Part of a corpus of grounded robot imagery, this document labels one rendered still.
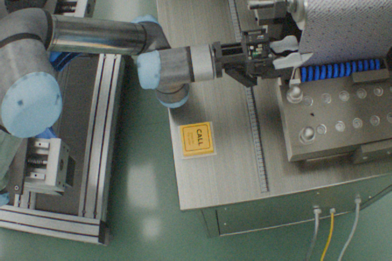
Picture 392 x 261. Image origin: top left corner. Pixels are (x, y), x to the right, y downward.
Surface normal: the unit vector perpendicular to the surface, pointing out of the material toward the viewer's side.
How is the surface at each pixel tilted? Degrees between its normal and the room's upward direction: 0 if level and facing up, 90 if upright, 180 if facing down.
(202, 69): 44
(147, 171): 0
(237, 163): 0
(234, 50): 90
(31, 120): 84
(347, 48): 90
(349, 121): 0
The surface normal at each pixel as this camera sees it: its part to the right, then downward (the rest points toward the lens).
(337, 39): 0.13, 0.94
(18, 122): 0.48, 0.78
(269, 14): -0.06, -0.33
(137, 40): 0.76, 0.22
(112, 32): 0.77, -0.10
